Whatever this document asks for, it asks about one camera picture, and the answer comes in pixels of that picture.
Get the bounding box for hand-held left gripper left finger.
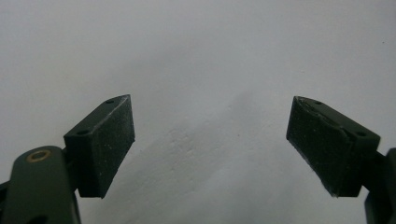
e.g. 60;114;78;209
63;94;136;199

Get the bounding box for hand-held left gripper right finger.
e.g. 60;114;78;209
286;95;381;198

